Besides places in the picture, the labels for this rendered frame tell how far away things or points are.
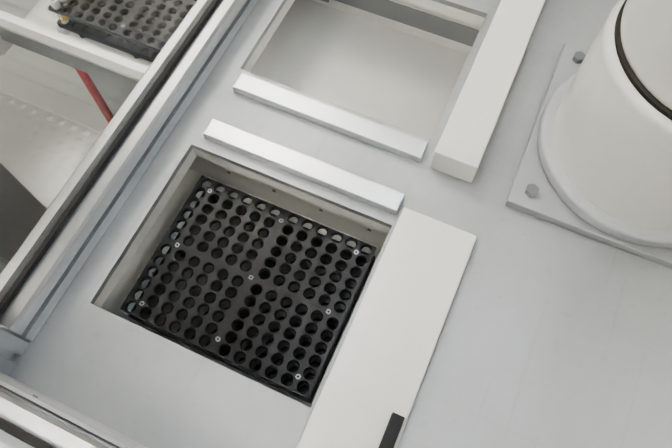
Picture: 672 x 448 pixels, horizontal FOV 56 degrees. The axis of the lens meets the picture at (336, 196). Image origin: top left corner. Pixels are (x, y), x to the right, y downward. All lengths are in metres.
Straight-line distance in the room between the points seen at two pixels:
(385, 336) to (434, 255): 0.10
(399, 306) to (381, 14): 0.48
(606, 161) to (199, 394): 0.43
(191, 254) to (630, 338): 0.46
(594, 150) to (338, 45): 0.44
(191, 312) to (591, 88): 0.45
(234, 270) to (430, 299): 0.22
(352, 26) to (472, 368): 0.54
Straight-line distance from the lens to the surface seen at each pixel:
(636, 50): 0.56
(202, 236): 0.72
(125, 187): 0.69
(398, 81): 0.90
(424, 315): 0.62
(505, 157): 0.72
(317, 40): 0.94
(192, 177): 0.83
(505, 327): 0.64
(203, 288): 0.70
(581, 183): 0.68
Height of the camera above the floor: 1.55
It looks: 64 degrees down
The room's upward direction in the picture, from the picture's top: 1 degrees counter-clockwise
